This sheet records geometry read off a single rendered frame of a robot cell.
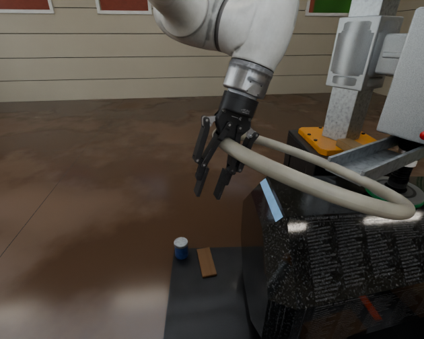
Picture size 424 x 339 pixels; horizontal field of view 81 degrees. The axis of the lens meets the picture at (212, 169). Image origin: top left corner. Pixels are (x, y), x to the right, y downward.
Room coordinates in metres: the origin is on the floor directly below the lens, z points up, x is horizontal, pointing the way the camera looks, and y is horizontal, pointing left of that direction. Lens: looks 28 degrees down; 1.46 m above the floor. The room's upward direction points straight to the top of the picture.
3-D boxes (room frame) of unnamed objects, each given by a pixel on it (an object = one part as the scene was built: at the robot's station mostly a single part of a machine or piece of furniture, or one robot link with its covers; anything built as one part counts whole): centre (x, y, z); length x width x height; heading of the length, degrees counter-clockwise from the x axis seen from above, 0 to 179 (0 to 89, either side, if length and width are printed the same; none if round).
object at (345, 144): (1.53, -0.93, 0.81); 0.20 x 0.10 x 0.05; 10
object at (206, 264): (1.26, 0.04, 0.02); 0.25 x 0.10 x 0.01; 12
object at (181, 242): (1.34, 0.23, 0.08); 0.10 x 0.10 x 0.13
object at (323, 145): (1.78, -0.97, 0.76); 0.49 x 0.49 x 0.05; 2
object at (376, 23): (1.78, -0.97, 1.36); 0.35 x 0.35 x 0.41
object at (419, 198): (0.91, -0.79, 0.87); 0.21 x 0.21 x 0.01
